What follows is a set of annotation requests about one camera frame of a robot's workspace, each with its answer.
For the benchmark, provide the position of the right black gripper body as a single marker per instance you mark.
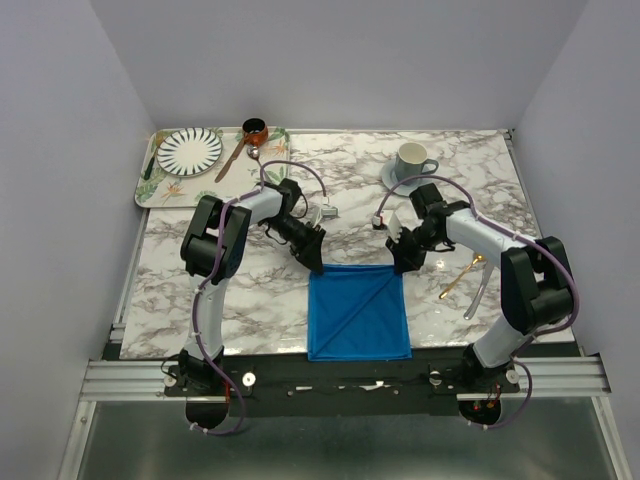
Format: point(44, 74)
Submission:
point(420, 237)

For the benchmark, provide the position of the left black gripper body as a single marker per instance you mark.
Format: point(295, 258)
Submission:
point(296, 233)

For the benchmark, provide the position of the blue satin napkin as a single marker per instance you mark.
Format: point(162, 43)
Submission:
point(357, 313)

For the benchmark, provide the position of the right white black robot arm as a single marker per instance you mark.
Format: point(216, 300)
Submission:
point(538, 295)

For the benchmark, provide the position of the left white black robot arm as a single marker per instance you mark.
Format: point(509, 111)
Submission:
point(213, 249)

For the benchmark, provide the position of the gold spoon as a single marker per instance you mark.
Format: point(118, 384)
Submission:
point(477, 259)

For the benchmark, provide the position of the silver utensil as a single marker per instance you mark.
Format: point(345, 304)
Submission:
point(486, 275)

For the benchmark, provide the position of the grey blue saucer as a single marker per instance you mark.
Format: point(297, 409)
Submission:
point(389, 179)

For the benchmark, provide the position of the grey blue mug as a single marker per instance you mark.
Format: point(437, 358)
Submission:
point(412, 160)

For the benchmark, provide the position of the silver spoon on tray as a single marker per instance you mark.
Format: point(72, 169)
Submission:
point(253, 152)

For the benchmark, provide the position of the brown ceramic pot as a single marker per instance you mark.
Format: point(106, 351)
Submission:
point(255, 132)

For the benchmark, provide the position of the striped white blue plate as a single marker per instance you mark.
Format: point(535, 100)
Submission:
point(189, 152)

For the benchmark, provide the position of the floral serving tray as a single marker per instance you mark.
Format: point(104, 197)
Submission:
point(157, 189)

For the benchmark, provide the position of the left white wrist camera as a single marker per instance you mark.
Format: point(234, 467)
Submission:
point(323, 212)

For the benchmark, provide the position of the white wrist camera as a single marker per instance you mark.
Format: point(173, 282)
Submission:
point(323, 212)
point(389, 222)

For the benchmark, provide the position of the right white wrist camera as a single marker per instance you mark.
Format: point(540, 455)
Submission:
point(389, 222)

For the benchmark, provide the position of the wooden handled knife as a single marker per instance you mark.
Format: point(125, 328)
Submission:
point(233, 157)

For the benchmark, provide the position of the aluminium frame rail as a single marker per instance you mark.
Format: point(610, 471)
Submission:
point(288, 375)

